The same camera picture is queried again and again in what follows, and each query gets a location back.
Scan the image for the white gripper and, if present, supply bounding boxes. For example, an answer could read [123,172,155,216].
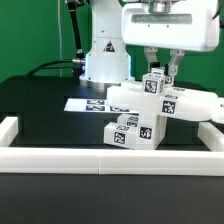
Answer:
[121,0,220,76]

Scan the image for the white chair back frame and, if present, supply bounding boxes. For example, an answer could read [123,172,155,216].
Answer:
[106,82,224,124]

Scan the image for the white chair seat part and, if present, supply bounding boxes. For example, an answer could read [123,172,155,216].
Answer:
[135,113,167,150]

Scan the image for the white U-shaped fence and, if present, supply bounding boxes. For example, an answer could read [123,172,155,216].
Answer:
[0,117,224,176]

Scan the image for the white marker base plate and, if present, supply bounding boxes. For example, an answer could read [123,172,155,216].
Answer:
[64,98,133,113]

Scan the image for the black cable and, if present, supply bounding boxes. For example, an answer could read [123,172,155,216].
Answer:
[27,59,75,77]

